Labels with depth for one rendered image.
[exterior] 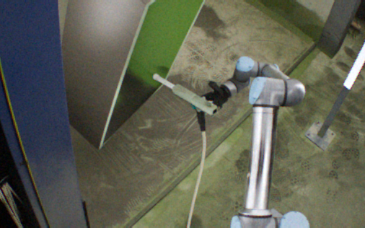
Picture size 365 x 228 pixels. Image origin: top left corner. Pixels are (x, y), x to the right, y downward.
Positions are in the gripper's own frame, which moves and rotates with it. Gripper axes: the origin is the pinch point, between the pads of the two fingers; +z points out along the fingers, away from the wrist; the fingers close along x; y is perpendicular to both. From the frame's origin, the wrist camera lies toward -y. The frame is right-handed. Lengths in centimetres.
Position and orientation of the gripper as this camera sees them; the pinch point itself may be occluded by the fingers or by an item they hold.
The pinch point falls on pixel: (197, 107)
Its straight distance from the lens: 249.3
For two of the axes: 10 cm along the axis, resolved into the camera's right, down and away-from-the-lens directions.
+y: 1.3, 7.7, 6.3
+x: -6.6, -4.0, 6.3
